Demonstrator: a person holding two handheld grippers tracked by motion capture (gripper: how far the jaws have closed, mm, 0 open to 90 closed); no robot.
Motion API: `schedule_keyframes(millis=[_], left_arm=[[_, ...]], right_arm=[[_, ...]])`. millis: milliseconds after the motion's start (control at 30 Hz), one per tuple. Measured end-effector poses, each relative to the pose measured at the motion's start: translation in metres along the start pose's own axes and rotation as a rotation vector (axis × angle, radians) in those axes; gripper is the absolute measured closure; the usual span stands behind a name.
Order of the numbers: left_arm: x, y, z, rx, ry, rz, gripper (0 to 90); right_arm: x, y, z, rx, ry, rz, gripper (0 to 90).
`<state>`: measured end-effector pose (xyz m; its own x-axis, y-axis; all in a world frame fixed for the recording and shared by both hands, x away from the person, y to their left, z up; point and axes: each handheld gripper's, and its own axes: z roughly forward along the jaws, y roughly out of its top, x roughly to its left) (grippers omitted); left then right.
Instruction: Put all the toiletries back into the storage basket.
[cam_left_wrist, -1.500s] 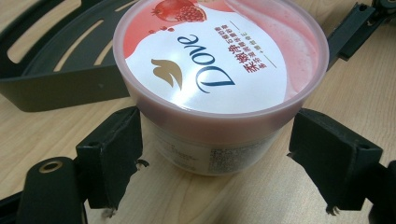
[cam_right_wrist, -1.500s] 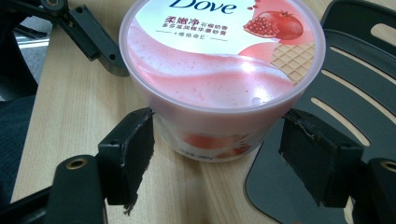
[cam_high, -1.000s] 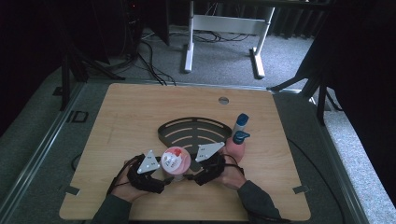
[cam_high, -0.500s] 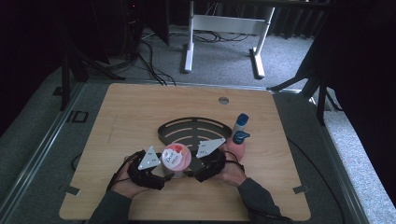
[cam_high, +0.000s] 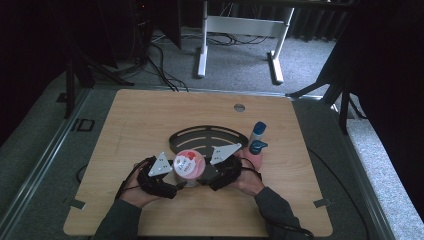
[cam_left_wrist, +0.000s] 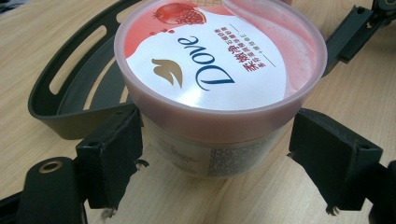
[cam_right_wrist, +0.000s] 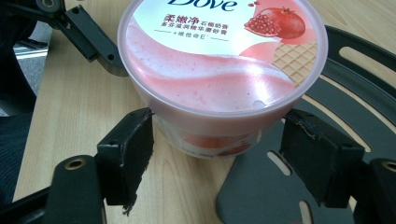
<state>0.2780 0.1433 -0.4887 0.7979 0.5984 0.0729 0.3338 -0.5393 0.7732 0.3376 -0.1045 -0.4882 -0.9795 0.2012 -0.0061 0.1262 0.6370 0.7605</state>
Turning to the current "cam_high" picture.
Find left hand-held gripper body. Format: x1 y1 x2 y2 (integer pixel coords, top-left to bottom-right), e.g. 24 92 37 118
136 151 179 200

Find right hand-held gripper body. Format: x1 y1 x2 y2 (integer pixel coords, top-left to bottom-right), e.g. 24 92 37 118
208 143 243 192

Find pink tub with white lid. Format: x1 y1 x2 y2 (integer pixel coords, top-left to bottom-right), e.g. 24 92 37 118
173 149 205 188

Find black slotted corner rack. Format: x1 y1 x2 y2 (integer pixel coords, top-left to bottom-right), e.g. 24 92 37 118
168 125 250 168

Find white bottle with blue cap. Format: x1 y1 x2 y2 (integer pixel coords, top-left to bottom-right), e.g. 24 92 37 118
248 121 268 148

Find person's left hand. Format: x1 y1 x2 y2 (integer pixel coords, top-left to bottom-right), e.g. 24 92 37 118
119 159 158 208

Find person's right hand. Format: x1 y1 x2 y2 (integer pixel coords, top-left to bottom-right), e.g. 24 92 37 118
233 149 266 198

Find grey tape strip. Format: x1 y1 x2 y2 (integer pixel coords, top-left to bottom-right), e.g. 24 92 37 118
63 198 87 211
313 198 333 209

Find black metal stand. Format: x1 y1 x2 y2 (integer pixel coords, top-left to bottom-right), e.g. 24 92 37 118
286 66 366 134
63 49 134 119

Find left hand-held gripper cable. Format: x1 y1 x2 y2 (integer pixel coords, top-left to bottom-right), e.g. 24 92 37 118
114 158 149 201

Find hand-held gripper cable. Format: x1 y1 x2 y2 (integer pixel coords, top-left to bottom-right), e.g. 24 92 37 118
114 158 149 201
239 149 371 240

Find black cable loop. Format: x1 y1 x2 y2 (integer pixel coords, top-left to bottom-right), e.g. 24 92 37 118
75 163 88 184

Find black rectangular floor frame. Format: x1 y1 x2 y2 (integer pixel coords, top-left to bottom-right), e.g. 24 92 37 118
70 118 96 133

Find black floor cables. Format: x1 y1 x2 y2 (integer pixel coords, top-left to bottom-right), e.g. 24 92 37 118
146 31 268 93

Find right hand-held gripper cable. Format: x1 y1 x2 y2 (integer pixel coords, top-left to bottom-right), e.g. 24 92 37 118
239 149 371 240

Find aluminium floor rail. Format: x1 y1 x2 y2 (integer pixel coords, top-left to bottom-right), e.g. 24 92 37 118
0 88 91 231
329 103 396 240

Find white metal desk frame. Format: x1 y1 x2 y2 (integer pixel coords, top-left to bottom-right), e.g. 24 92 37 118
196 0 296 85

